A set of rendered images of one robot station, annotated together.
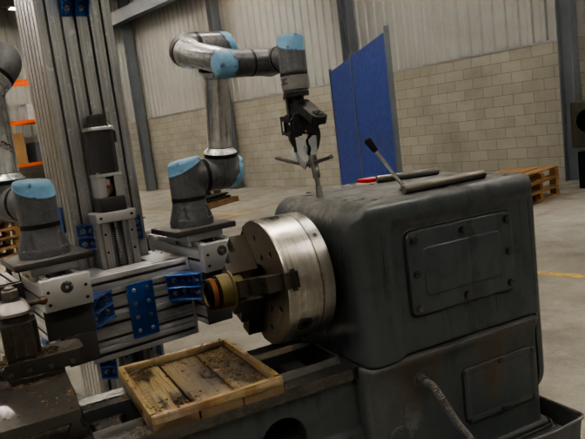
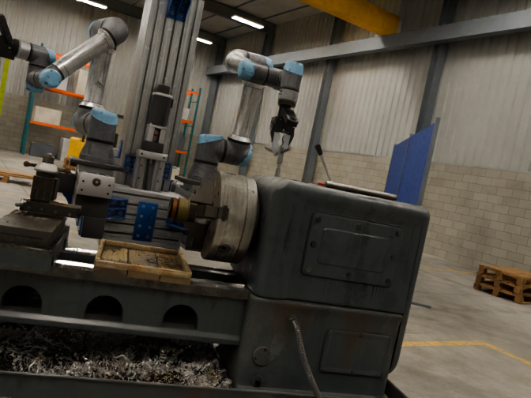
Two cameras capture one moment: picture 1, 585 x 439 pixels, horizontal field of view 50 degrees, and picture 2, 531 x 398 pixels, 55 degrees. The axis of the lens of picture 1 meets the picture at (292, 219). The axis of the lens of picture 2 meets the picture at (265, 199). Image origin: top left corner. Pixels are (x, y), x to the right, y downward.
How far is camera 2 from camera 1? 0.47 m
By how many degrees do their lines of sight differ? 11
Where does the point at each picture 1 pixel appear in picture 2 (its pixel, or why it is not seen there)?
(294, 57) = (291, 78)
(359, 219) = (281, 188)
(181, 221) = (193, 174)
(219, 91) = (250, 95)
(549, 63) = not seen: outside the picture
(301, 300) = (224, 230)
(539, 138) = not seen: outside the picture
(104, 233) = (140, 163)
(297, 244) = (237, 192)
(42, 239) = (96, 148)
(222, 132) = (243, 125)
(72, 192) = (132, 131)
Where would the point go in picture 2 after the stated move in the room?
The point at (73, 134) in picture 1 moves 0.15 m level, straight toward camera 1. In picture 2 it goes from (146, 94) to (143, 90)
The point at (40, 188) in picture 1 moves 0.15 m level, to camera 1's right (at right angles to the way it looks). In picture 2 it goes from (107, 116) to (139, 122)
